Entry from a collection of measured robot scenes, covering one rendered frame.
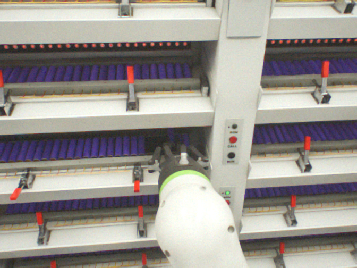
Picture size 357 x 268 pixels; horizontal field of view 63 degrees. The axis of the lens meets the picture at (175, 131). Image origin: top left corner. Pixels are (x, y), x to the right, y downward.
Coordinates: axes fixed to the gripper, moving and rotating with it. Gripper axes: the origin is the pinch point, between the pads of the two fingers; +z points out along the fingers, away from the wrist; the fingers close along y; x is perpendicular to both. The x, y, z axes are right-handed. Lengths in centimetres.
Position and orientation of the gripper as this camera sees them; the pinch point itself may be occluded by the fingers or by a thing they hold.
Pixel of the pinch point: (173, 144)
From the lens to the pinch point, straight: 73.7
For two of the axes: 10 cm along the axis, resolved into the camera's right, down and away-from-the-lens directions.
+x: 0.2, 9.6, 2.8
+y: -10.0, 0.4, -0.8
